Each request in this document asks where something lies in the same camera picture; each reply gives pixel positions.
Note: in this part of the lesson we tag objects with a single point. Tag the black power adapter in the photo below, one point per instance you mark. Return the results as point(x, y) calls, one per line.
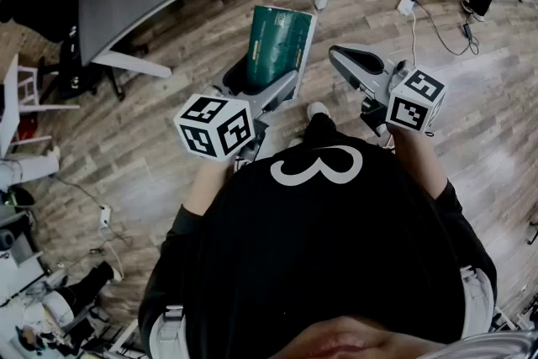
point(467, 29)

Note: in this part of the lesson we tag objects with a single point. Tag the person in black shirt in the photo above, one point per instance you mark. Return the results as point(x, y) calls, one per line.
point(319, 248)

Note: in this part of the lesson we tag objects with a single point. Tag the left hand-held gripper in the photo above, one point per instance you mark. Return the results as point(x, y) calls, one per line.
point(210, 126)

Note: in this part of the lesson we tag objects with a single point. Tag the person's head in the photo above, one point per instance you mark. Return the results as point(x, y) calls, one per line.
point(357, 340)

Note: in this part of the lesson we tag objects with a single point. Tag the person's white shoe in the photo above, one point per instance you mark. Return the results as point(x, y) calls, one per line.
point(318, 109)

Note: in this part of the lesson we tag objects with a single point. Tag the grey head mount rim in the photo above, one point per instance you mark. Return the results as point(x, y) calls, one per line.
point(496, 346)

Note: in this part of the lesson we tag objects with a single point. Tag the person's left forearm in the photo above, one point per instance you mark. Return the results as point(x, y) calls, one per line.
point(210, 185)

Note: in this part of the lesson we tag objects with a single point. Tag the green packet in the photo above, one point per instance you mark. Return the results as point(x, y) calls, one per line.
point(273, 42)

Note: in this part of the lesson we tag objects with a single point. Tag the person's black trouser leg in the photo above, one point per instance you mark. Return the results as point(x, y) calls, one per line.
point(319, 126)

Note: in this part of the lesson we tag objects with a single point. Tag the black office chair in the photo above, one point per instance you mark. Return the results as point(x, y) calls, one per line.
point(63, 54)

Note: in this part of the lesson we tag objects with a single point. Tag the white power strip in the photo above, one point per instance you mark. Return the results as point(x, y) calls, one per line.
point(105, 216)
point(407, 3)

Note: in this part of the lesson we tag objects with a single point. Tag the person's right forearm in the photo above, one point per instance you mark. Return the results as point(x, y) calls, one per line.
point(420, 164)

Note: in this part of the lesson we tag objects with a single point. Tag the white cluttered desk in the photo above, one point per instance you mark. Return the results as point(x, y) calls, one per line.
point(25, 307)

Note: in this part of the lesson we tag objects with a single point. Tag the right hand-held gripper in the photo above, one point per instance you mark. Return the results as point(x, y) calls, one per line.
point(414, 105)

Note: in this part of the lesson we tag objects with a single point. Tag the white shelf rack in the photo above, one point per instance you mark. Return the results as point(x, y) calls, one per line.
point(25, 96)

